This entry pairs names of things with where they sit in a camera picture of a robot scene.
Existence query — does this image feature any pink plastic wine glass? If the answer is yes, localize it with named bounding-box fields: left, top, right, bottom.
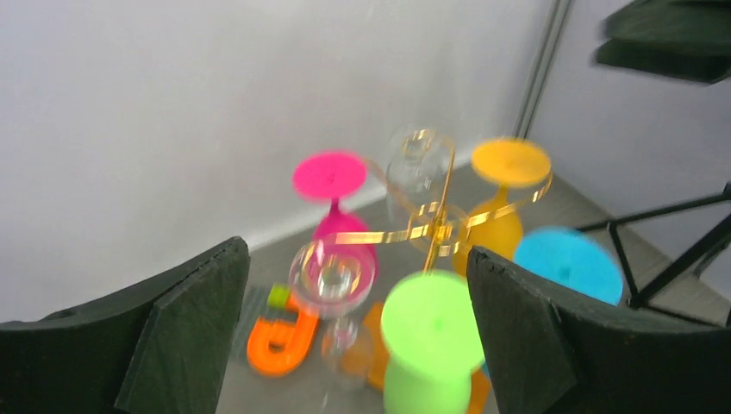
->
left=291, top=149, right=379, bottom=275

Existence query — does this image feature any clear glass tumbler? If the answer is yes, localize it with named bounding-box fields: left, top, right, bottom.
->
left=385, top=125, right=454, bottom=208

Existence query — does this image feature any blue plastic wine glass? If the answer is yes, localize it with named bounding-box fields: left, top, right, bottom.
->
left=513, top=226, right=624, bottom=305

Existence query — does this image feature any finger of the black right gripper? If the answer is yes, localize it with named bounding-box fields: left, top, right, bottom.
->
left=595, top=1, right=730, bottom=85

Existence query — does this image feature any yellow plastic wine glass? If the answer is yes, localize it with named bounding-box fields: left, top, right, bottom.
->
left=453, top=136, right=553, bottom=277

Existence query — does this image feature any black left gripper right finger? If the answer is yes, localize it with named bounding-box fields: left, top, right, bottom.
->
left=466, top=247, right=730, bottom=413

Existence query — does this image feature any clear stemmed wine glass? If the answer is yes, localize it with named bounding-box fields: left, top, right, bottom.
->
left=289, top=239, right=376, bottom=391

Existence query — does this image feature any black music stand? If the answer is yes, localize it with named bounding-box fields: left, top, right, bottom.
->
left=576, top=183, right=730, bottom=326

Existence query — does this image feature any green plastic wine glass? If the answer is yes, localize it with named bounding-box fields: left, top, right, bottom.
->
left=380, top=270, right=484, bottom=413

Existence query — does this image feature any orange plastic U-shaped toy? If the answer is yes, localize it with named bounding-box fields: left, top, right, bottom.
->
left=247, top=296, right=319, bottom=377

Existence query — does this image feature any grey lego plate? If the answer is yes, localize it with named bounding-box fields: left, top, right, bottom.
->
left=229, top=285, right=271, bottom=361

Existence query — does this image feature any green lego brick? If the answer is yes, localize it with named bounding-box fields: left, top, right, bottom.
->
left=266, top=284, right=291, bottom=310

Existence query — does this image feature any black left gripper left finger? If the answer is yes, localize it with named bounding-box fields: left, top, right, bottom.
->
left=1, top=236, right=250, bottom=413

